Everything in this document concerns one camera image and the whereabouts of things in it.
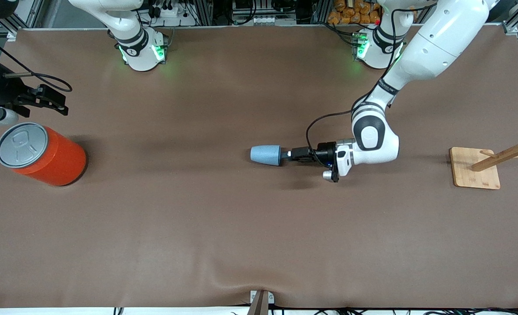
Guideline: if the light blue plastic cup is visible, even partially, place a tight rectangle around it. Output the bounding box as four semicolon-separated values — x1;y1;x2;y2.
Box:
250;144;282;167

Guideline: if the wooden cup rack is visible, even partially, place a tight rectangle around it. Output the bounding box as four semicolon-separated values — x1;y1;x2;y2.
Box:
449;117;518;190

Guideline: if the orange can with grey lid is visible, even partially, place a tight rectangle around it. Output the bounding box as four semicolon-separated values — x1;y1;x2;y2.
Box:
0;122;87;187

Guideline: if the brown table mat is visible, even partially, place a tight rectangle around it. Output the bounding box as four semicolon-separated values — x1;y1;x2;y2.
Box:
0;24;518;309

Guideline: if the orange snack packet pile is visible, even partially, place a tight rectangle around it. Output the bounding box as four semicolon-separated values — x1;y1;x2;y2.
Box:
328;0;383;25

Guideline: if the white power strip with plugs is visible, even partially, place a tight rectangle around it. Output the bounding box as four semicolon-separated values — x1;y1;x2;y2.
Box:
152;3;185;19

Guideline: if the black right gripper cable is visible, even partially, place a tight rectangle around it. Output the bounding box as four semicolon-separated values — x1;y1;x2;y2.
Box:
0;26;72;92

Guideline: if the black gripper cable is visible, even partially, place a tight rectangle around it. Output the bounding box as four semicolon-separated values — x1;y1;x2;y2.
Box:
306;7;421;163
0;26;72;92

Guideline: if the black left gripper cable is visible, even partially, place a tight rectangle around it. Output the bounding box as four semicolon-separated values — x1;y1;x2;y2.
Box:
306;7;421;163

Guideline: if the metal table clamp bracket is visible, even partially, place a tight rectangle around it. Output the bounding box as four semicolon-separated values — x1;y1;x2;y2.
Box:
247;290;275;315

